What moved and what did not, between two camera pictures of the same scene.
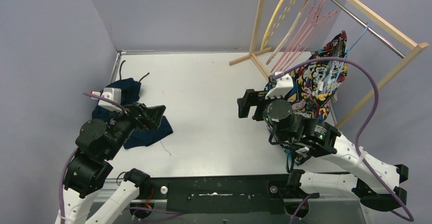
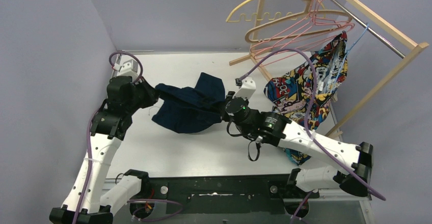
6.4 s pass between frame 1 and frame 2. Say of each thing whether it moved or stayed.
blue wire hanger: stayed
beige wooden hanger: moved
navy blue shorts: moved
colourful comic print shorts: stayed
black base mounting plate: stayed
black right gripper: moved
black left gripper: moved
